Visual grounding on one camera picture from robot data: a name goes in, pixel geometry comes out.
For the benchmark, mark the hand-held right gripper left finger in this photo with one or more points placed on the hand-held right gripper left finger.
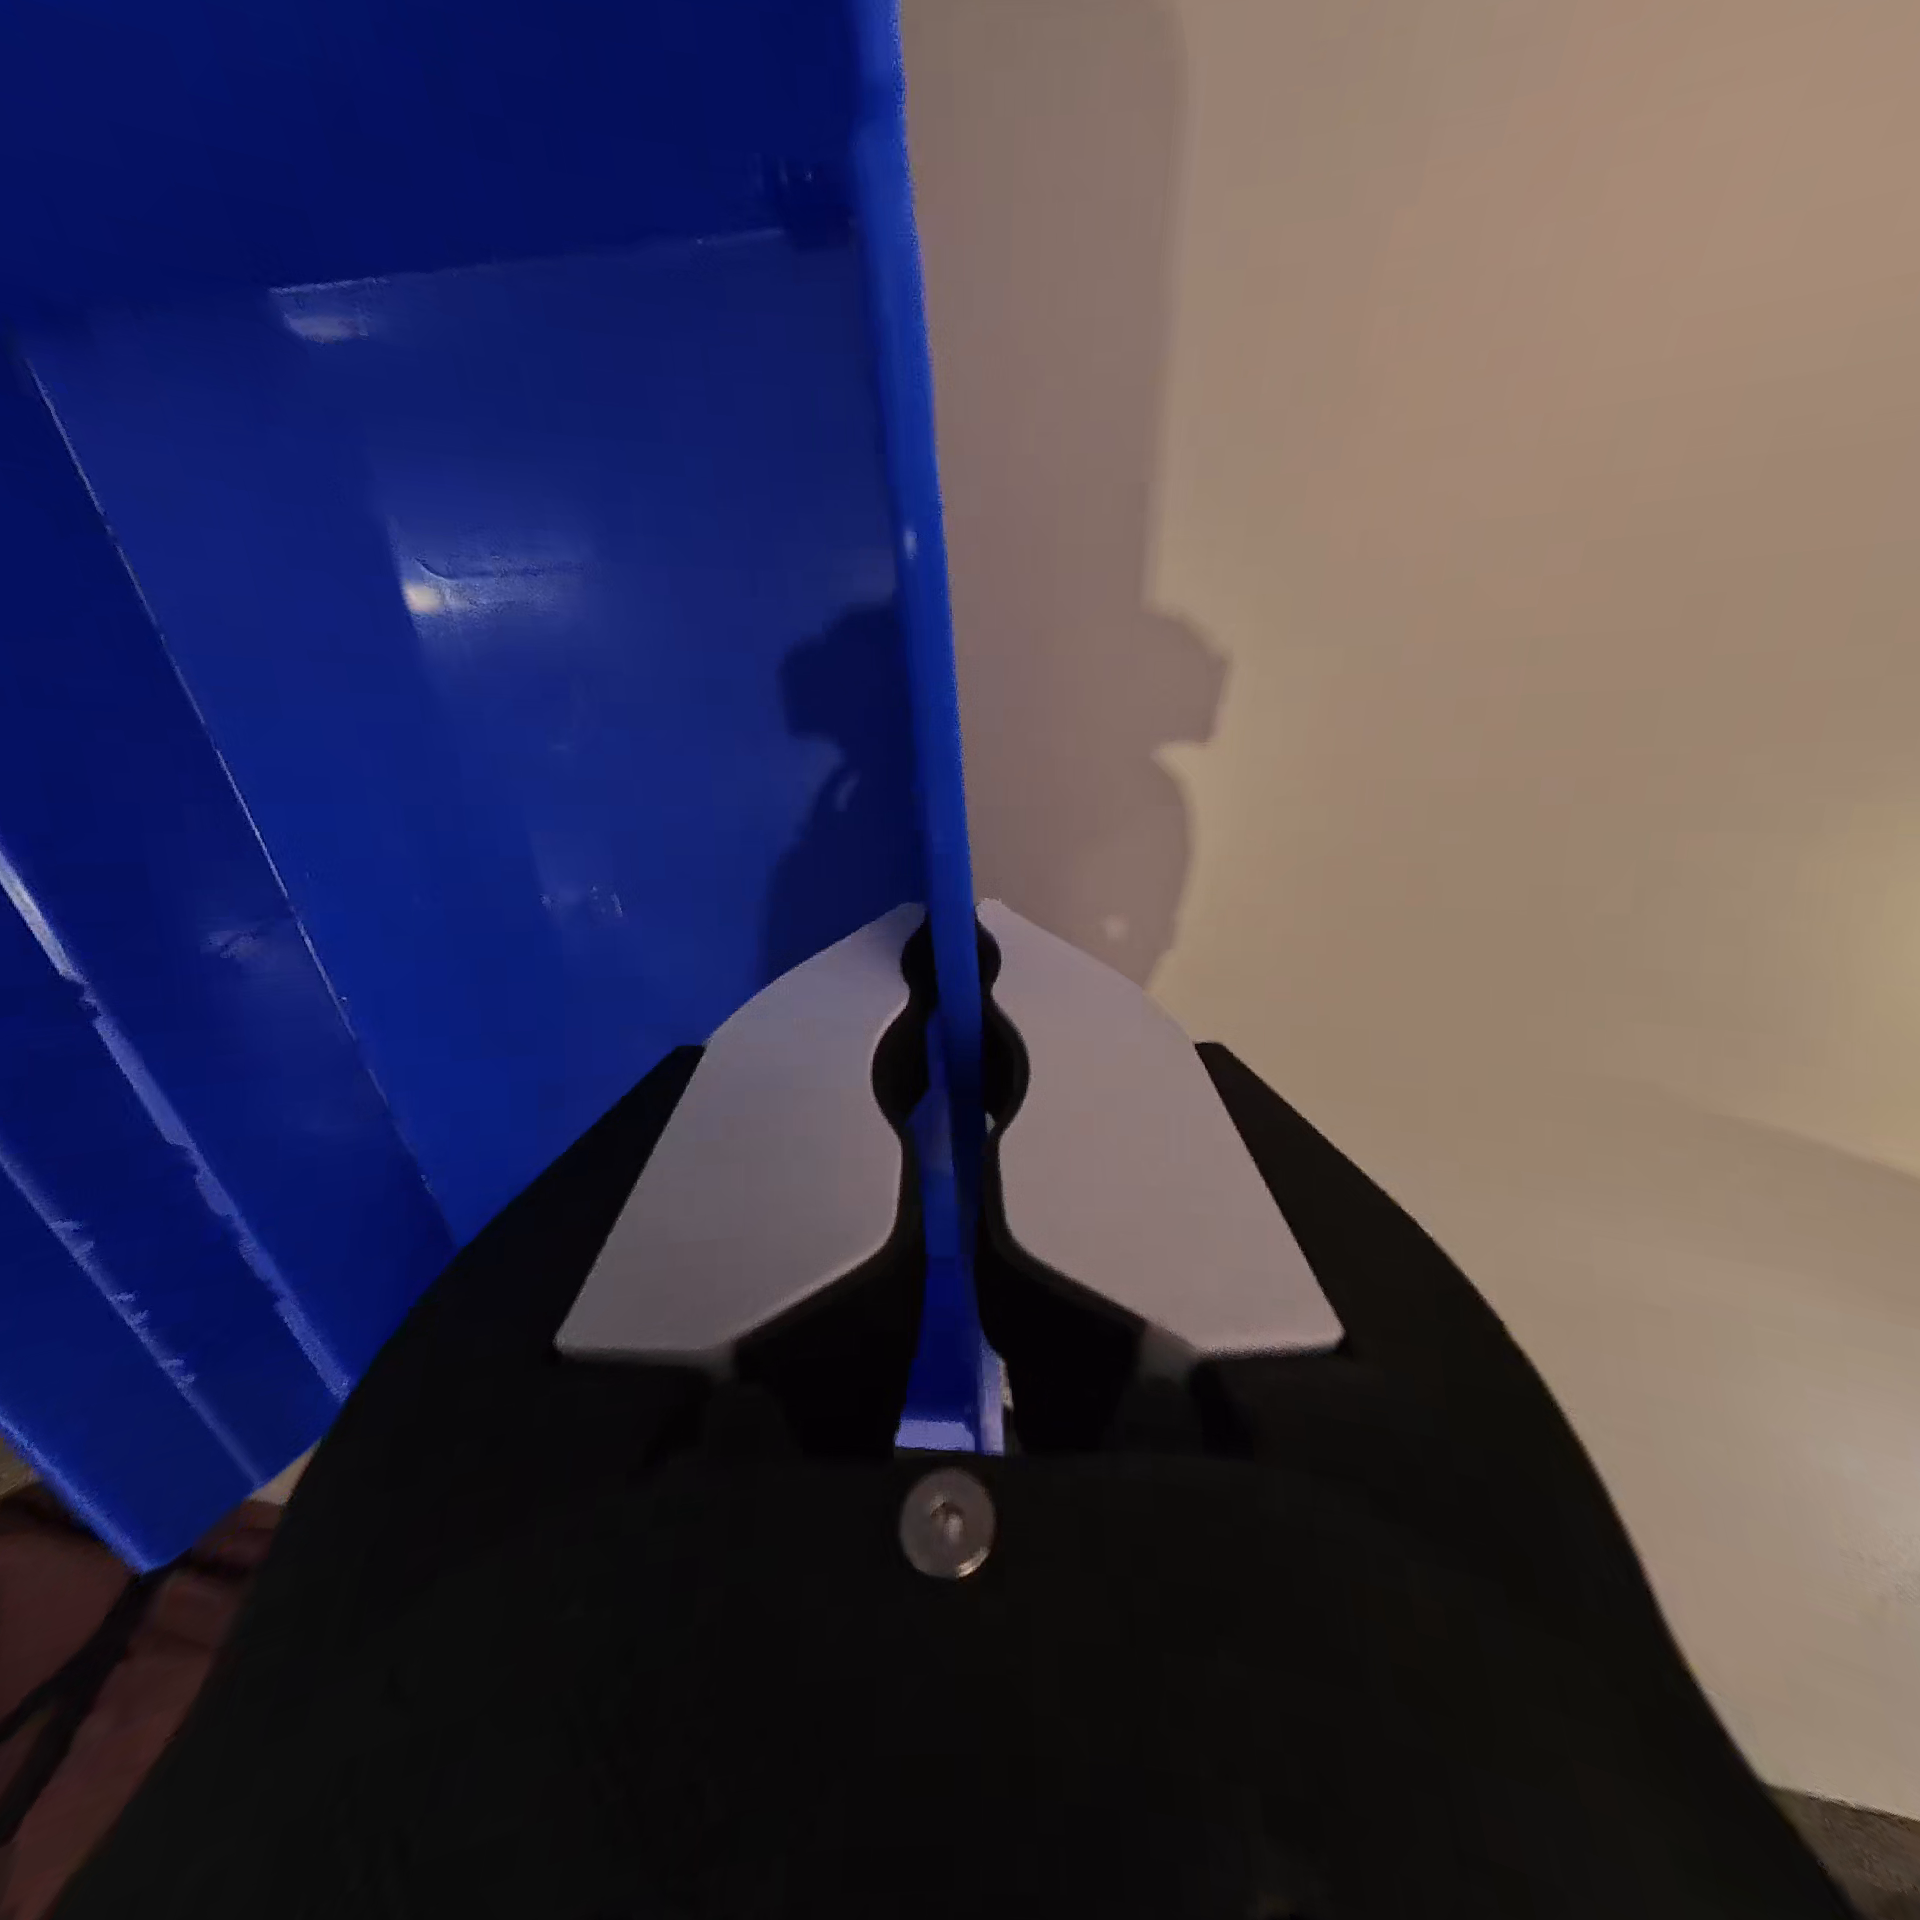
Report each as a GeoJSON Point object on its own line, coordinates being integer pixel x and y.
{"type": "Point", "coordinates": [749, 1201]}

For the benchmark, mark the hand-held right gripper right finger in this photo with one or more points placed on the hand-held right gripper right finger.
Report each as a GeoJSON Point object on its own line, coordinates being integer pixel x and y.
{"type": "Point", "coordinates": [1170, 1201]}

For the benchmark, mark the blue plastic bin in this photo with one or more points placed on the blue plastic bin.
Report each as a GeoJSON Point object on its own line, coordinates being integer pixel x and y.
{"type": "Point", "coordinates": [451, 601]}

